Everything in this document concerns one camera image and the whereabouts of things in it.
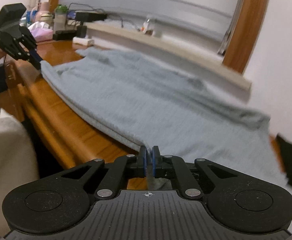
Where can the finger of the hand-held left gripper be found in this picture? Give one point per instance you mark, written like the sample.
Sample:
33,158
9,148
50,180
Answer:
23,51
39,59

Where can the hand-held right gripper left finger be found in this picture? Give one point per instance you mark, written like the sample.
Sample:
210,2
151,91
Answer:
144,162

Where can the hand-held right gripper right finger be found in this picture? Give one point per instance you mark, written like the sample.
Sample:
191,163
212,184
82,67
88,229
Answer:
155,162

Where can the grey sweatshirt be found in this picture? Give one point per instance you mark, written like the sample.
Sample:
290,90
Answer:
148,97

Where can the pink tissue pack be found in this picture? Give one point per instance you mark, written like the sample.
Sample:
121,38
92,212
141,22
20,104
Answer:
39,31

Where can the black desk gadget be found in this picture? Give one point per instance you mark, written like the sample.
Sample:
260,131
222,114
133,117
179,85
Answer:
69,33

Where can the bottle with green cap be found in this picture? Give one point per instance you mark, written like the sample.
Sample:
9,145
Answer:
60,17

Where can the white power strip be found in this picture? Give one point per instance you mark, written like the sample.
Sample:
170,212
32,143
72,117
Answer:
83,41

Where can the black adapter box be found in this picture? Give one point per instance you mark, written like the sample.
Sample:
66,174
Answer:
89,16

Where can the small clear bottle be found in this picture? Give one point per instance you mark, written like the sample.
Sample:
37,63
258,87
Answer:
147,25

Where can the person's beige clothing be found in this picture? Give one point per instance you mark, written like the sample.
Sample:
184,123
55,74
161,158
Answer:
8,175

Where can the grey window blind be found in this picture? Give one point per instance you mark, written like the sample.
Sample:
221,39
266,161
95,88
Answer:
161,5

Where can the wooden window frame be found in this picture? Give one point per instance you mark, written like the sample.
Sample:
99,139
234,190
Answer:
251,25

